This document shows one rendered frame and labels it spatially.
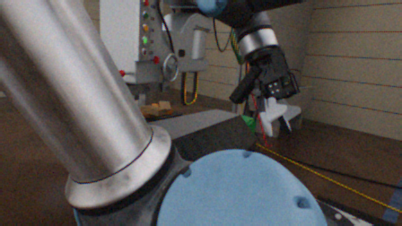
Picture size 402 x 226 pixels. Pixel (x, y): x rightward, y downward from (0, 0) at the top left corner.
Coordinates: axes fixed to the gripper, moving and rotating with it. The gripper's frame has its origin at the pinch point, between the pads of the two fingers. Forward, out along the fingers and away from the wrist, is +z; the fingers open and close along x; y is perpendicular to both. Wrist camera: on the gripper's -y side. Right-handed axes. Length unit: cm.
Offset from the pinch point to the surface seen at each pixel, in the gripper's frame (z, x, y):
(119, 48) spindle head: -56, 13, -61
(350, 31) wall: -171, 547, 36
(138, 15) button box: -63, 12, -44
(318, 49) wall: -166, 561, -30
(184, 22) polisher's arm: -78, 57, -51
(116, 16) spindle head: -69, 10, -56
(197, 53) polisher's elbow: -69, 82, -62
